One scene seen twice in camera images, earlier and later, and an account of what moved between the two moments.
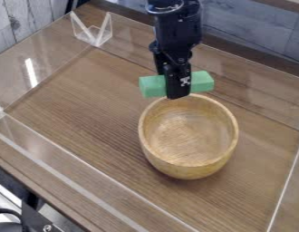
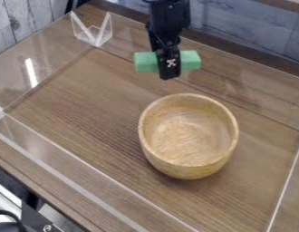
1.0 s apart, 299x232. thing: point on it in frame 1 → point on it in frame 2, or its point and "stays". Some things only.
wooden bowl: x=187 y=135 stays
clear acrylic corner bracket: x=93 y=35 stays
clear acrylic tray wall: x=83 y=176 stays
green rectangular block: x=151 y=86 → x=145 y=61
